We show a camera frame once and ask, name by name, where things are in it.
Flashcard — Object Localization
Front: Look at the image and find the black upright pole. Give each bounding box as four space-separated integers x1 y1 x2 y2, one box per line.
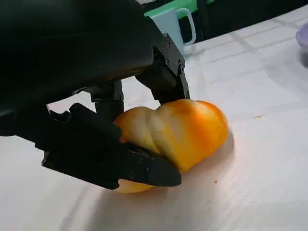
197 0 208 41

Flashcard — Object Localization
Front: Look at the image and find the orange white toy bread roll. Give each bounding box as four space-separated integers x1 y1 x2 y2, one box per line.
113 98 229 194

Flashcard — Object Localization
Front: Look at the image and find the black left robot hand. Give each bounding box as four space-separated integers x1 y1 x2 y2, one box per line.
0 0 192 191

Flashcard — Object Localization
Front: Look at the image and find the pale green mug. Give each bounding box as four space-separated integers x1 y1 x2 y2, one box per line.
143 7 196 57

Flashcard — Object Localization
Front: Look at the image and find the green cloth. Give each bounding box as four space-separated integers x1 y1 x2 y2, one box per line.
143 0 215 19

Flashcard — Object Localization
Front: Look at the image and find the lilac plate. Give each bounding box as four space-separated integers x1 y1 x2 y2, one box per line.
295 21 308 68

